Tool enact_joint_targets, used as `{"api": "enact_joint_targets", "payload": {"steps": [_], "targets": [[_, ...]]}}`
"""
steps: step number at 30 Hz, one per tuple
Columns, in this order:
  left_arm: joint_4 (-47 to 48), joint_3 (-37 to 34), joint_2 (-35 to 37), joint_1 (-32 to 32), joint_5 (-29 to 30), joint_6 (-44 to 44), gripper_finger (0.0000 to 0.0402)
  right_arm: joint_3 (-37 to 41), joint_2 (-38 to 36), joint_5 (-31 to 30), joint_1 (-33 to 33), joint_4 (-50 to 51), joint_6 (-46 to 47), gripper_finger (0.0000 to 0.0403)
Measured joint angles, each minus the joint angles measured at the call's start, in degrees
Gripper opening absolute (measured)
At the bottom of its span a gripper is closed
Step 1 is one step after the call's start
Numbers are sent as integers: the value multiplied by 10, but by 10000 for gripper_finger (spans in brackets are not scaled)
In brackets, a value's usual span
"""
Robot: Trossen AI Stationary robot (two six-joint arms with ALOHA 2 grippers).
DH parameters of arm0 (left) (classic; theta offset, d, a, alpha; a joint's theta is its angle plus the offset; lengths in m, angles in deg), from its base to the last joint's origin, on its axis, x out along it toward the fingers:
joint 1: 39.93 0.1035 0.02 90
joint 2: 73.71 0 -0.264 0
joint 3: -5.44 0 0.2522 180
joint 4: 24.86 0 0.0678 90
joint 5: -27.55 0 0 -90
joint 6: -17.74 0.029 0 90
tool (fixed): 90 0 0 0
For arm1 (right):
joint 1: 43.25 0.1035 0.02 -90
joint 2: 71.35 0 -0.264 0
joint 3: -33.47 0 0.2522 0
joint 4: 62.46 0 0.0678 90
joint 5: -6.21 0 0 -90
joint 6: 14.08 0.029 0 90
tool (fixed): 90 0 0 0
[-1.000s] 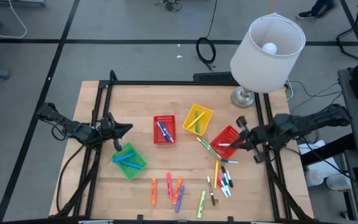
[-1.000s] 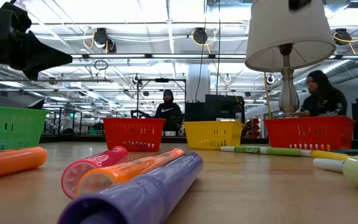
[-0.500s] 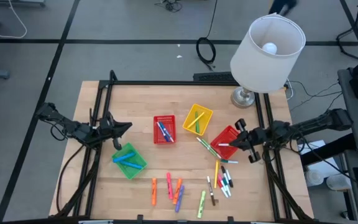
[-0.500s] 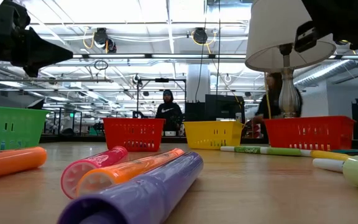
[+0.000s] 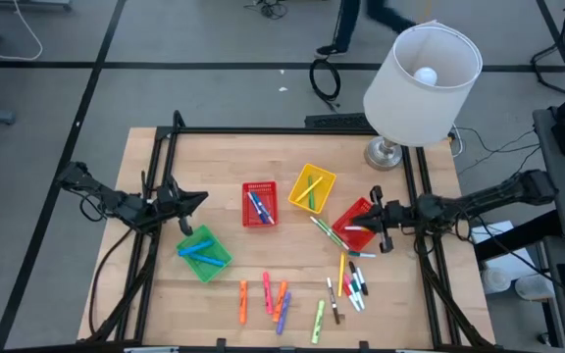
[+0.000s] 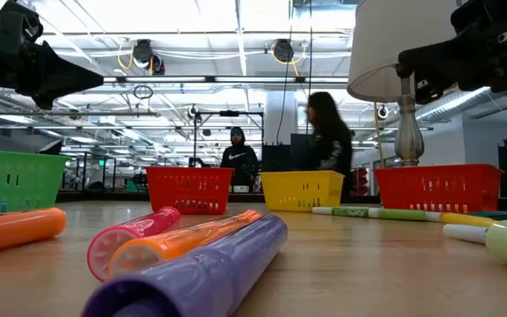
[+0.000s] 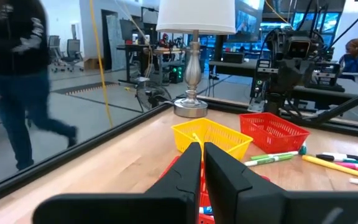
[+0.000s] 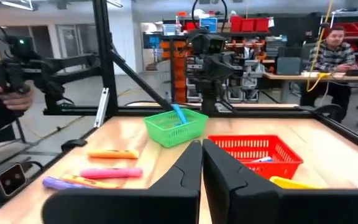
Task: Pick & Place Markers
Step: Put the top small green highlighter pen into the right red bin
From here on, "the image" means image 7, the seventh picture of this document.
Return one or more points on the dark desk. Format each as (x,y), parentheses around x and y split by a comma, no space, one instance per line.
(135,47)

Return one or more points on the cardboard box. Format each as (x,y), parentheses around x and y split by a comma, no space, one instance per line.
(92,63)

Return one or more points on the green Expo marker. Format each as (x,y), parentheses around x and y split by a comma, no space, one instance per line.
(269,160)
(275,155)

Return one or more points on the black computer with lights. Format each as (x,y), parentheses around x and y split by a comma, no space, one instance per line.
(176,74)

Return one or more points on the office chair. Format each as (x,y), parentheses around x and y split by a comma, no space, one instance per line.
(73,49)

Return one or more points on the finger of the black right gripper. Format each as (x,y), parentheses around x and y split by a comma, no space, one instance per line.
(301,74)
(284,74)

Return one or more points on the white shade table lamp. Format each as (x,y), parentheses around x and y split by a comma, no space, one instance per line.
(194,15)

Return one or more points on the teal capped marker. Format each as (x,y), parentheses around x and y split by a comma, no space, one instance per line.
(302,150)

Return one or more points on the wall-mounted display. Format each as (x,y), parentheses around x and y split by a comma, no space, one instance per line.
(245,25)

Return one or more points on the black marker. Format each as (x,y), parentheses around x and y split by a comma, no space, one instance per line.
(325,157)

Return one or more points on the light blue Expo marker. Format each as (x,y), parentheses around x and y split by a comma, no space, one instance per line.
(206,210)

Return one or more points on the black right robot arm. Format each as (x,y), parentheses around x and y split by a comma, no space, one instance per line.
(273,102)

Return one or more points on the red plastic basket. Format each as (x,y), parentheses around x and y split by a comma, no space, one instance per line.
(275,137)
(204,196)

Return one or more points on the pink Expo marker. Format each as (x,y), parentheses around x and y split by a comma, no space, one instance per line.
(346,165)

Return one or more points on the black floor fan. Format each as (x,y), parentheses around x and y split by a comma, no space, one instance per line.
(154,96)

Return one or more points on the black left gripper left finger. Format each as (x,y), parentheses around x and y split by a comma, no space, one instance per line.
(135,208)

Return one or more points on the yellow plastic basket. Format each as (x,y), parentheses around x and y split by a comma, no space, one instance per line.
(222,137)

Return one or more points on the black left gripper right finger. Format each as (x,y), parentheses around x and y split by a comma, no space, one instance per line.
(275,208)

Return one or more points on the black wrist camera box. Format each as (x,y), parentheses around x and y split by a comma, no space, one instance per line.
(298,48)

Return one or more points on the long black desk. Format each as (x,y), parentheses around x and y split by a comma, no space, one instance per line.
(228,67)

